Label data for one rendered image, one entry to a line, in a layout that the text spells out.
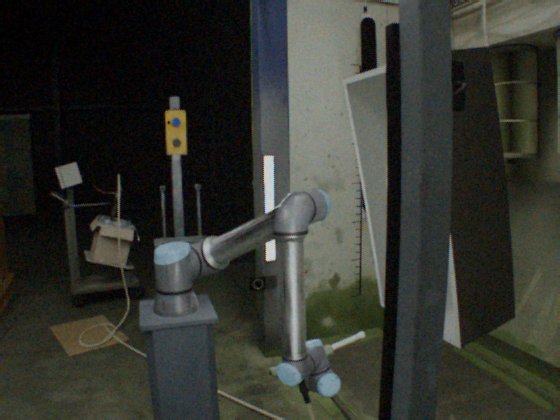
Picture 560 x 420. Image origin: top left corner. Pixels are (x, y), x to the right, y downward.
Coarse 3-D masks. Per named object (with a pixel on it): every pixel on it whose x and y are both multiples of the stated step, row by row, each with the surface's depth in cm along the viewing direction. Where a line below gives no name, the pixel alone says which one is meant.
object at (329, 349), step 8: (352, 336) 191; (360, 336) 191; (328, 344) 189; (336, 344) 188; (344, 344) 189; (328, 352) 184; (272, 368) 177; (272, 376) 177; (304, 392) 178; (304, 400) 179
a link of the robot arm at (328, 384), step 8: (312, 376) 150; (320, 376) 149; (328, 376) 148; (336, 376) 149; (312, 384) 153; (320, 384) 147; (328, 384) 148; (336, 384) 149; (320, 392) 147; (328, 392) 147; (336, 392) 148
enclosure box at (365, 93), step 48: (480, 48) 151; (384, 96) 206; (480, 96) 153; (384, 144) 209; (480, 144) 156; (384, 192) 212; (480, 192) 158; (384, 240) 216; (480, 240) 161; (384, 288) 220; (480, 288) 165; (480, 336) 168
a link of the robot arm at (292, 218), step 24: (288, 216) 133; (312, 216) 138; (288, 240) 133; (288, 264) 135; (288, 288) 136; (288, 312) 137; (288, 336) 138; (288, 360) 139; (312, 360) 146; (288, 384) 139
